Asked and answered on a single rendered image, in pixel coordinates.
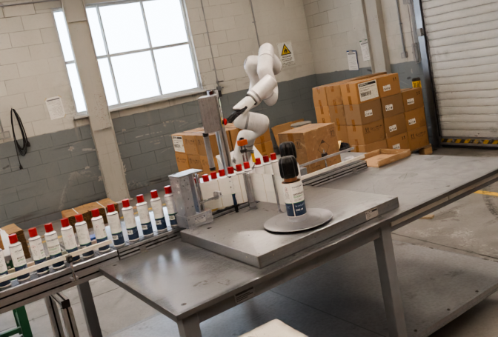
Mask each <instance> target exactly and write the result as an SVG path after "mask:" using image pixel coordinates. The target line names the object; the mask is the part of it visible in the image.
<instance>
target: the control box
mask: <svg viewBox="0 0 498 337"><path fill-rule="evenodd" d="M218 97H219V94H218V95H217V94H214V95H212V96H209V95H207V96H201V97H200V98H198V103H199V109H200V113H201V117H202V124H203V127H204V132H205V134H206V133H213V132H218V131H222V130H223V128H224V126H225V125H224V124H222V120H223V117H222V115H221V111H220V110H221V107H219V100H218Z"/></svg>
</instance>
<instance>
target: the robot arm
mask: <svg viewBox="0 0 498 337"><path fill-rule="evenodd" d="M244 68H245V72H246V73H247V75H248V77H249V79H250V87H249V91H248V92H247V95H246V97H245V98H243V99H242V100H241V101H240V102H239V103H238V104H237V105H236V106H234V107H233V109H235V111H234V112H233V113H232V114H231V115H230V116H228V117H227V120H228V122H229V123H232V122H233V124H234V126H235V127H237V128H239V129H243V130H241V131H240V132H239V133H238V136H237V139H236V140H237V141H238V140H239V139H240V138H241V137H242V138H243V137H244V139H247V142H248V144H246V145H245V147H246V149H247V150H252V149H253V145H254V142H255V139H256V138H257V137H259V136H261V135H262V134H263V133H265V132H266V131H267V129H268V127H269V124H270V122H269V119H268V117H267V116H266V115H263V114H260V113H253V112H249V110H250V109H252V108H254V107H256V106H258V105H259V104H260V103H261V102H262V100H263V102H264V103H266V105H268V106H273V105H275V103H276V102H277V99H278V86H277V83H276V78H275V76H274V75H277V74H279V73H280V72H281V69H282V63H281V61H280V60H279V58H278V57H277V56H276V55H275V54H274V48H273V46H272V44H269V43H264V44H263V45H262V46H261V47H260V48H259V55H258V56H248V57H247V58H246V59H245V63H244ZM240 150H241V147H240V146H237V142H236V145H235V149H234V151H233V152H231V153H230V156H231V160H232V164H233V168H235V169H236V164H241V165H242V170H244V165H243V158H242V154H241V152H240ZM247 155H248V161H249V163H250V168H252V166H253V165H254V162H253V161H252V157H251V153H250V152H247Z"/></svg>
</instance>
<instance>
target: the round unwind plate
mask: <svg viewBox="0 0 498 337"><path fill-rule="evenodd" d="M306 210H307V214H306V215H307V216H308V218H307V219H305V220H304V221H299V222H289V221H288V215H287V212H286V213H281V214H279V215H277V216H274V217H272V218H270V219H268V220H267V221H266V222H265V223H264V227H265V229H266V230H269V231H273V232H282V233H283V232H294V231H300V230H306V229H310V228H312V227H317V226H319V225H321V224H324V223H325V222H327V221H329V220H330V219H331V218H332V216H333V213H332V212H331V211H330V210H326V209H322V208H306Z"/></svg>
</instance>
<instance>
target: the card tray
mask: <svg viewBox="0 0 498 337"><path fill-rule="evenodd" d="M363 155H365V157H364V158H363V159H360V160H365V161H366V162H367V166H368V167H382V166H384V165H386V164H390V163H392V162H395V161H398V160H400V159H403V158H406V157H408V156H411V151H410V150H404V149H378V150H374V151H371V152H369V153H366V154H363Z"/></svg>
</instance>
